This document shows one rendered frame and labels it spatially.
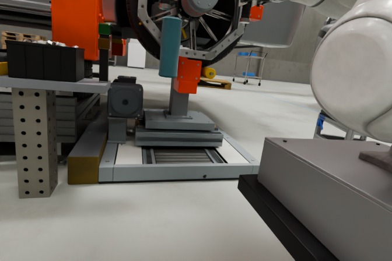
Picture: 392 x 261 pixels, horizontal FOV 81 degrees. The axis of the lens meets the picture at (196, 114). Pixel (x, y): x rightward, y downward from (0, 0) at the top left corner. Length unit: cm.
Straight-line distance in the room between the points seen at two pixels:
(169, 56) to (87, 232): 73
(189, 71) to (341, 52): 96
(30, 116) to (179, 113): 76
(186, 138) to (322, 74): 106
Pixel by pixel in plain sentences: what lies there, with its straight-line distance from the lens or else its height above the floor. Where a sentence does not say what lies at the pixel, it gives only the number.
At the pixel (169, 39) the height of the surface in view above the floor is 65.
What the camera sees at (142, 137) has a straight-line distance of 126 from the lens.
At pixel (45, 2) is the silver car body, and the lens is 168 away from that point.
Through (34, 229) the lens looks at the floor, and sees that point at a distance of 95.
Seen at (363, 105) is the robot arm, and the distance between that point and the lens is 28.
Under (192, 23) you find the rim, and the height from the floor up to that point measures 76.
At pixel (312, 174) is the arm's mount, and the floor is 40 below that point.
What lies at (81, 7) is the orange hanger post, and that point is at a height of 72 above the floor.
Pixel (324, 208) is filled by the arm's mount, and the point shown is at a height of 36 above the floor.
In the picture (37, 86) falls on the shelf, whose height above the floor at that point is 43.
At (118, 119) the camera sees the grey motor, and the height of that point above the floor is 21.
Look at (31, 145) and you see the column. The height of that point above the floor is 21.
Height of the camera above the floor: 57
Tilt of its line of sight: 13 degrees down
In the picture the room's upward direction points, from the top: 7 degrees clockwise
